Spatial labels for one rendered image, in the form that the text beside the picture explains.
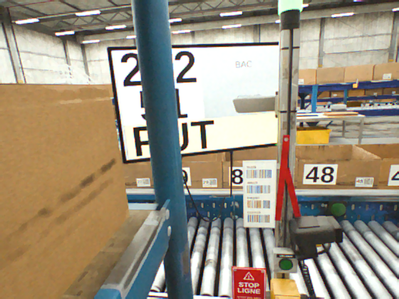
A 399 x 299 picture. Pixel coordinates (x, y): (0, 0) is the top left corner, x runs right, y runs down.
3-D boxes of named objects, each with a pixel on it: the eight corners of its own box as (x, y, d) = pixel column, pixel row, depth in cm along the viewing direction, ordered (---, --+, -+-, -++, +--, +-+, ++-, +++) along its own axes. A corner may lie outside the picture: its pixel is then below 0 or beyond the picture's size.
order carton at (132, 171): (94, 189, 141) (89, 163, 136) (117, 172, 169) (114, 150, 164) (155, 190, 134) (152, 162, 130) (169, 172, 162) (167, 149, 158)
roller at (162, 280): (154, 290, 81) (161, 302, 81) (184, 213, 130) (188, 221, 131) (142, 294, 82) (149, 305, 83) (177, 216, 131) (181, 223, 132)
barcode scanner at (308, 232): (346, 262, 57) (344, 225, 55) (296, 265, 59) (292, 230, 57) (335, 245, 63) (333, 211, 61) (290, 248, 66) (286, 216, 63)
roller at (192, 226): (163, 305, 82) (161, 293, 80) (189, 223, 131) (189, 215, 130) (177, 305, 81) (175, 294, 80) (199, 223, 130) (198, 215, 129)
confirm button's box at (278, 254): (273, 274, 65) (273, 253, 63) (271, 265, 68) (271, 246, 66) (298, 275, 64) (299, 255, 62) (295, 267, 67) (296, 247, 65)
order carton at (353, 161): (296, 190, 122) (298, 159, 118) (285, 171, 150) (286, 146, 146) (377, 190, 116) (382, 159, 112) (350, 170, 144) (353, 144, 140)
